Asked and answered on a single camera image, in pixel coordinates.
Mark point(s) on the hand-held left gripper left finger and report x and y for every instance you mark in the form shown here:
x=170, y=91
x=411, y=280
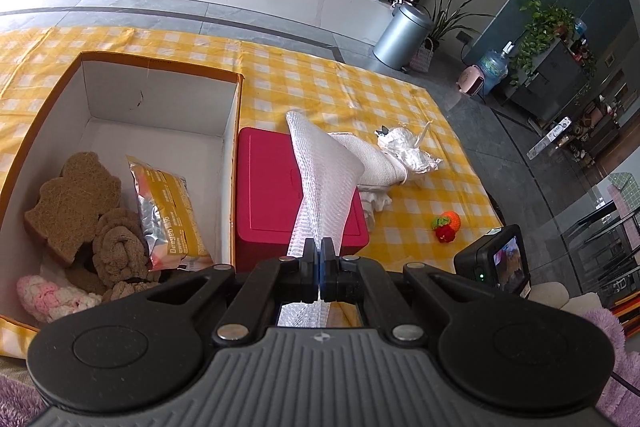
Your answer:
x=310, y=272

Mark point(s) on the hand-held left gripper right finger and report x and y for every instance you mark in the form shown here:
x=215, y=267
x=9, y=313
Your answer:
x=326, y=272

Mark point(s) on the white mesh cloth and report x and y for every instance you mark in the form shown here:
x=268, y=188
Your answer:
x=325, y=167

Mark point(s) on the yellow foil snack packet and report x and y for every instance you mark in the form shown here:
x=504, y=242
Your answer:
x=170, y=212

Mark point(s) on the brown towel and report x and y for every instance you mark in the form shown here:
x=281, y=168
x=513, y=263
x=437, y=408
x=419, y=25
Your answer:
x=120, y=247

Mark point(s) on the white cardboard box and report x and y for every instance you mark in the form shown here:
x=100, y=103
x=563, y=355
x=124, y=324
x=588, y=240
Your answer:
x=160, y=117

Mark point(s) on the brown bear-shaped sponge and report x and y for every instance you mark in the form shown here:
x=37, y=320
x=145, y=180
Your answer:
x=75, y=202

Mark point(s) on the pink white crochet cloth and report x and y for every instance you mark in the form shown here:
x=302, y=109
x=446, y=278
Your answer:
x=50, y=298

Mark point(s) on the orange red crochet toy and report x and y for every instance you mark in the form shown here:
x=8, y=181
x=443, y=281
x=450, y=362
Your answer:
x=446, y=227

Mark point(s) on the cream cushion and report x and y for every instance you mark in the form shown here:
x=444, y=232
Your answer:
x=552, y=297

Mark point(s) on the white crumpled cloth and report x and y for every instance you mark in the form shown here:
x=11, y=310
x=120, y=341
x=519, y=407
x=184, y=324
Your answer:
x=375, y=203

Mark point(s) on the red square box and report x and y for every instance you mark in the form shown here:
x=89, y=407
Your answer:
x=270, y=192

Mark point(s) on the black metal shelf rack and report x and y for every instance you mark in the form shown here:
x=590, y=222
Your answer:
x=600, y=242

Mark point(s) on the cream towel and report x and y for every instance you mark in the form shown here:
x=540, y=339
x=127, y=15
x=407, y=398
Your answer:
x=374, y=157

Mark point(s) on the purple fuzzy cloth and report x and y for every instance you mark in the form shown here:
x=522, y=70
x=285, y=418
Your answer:
x=607, y=332

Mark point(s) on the white long strip device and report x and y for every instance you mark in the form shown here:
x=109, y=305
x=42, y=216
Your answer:
x=550, y=137

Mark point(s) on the white plastic bag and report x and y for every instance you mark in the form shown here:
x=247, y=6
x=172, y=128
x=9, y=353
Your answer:
x=409, y=152

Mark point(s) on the pink space heater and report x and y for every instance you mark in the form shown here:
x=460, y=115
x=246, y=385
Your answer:
x=472, y=80

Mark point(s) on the yellow checked tablecloth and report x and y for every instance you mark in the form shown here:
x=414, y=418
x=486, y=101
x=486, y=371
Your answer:
x=310, y=82

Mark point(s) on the dark grey cabinet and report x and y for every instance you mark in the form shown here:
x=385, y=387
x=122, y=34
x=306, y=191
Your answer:
x=550, y=77

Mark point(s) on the blue water jug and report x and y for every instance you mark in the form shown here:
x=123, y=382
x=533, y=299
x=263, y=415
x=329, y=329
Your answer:
x=495, y=63

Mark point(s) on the woven basket bag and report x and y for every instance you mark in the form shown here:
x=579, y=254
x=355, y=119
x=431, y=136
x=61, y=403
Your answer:
x=422, y=57

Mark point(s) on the trailing vine plant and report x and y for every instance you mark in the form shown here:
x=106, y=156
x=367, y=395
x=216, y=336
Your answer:
x=545, y=29

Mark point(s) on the grey metal trash can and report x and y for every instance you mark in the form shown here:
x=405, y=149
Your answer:
x=402, y=38

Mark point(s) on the tall leafy potted plant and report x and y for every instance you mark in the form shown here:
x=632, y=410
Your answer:
x=450, y=14

